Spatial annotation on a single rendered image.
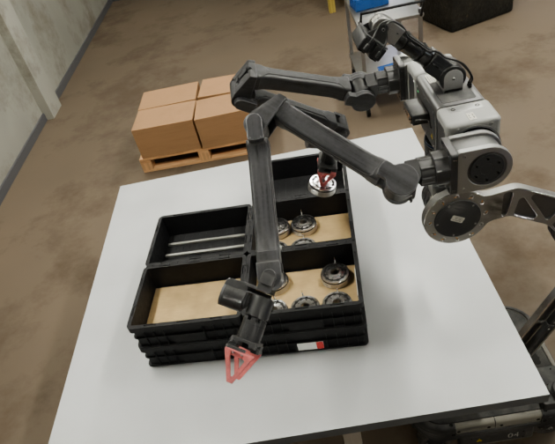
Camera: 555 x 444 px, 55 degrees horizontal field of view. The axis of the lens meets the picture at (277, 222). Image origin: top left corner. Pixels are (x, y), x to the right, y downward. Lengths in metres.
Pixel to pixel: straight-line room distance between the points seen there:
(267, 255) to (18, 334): 2.55
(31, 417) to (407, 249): 2.08
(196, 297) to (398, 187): 1.02
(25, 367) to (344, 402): 2.10
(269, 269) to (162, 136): 3.14
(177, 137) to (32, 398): 2.14
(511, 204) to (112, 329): 1.53
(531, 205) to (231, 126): 2.83
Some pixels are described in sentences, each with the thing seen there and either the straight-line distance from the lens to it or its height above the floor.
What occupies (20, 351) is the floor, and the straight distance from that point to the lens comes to 3.53.
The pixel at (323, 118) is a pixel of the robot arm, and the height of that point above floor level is 1.36.
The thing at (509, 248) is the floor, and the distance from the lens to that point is 3.26.
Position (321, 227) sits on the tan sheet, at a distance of 2.17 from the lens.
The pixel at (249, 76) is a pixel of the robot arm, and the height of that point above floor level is 1.59.
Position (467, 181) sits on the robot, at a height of 1.43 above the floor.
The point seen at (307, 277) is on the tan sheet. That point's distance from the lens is 1.99.
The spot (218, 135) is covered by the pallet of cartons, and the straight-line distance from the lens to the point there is 4.24.
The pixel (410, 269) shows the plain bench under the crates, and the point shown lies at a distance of 2.15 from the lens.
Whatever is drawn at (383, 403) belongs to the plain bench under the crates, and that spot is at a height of 0.70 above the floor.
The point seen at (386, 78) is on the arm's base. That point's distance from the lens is 1.74.
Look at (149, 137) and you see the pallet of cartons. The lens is 4.34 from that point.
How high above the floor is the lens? 2.24
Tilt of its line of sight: 39 degrees down
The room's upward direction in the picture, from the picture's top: 14 degrees counter-clockwise
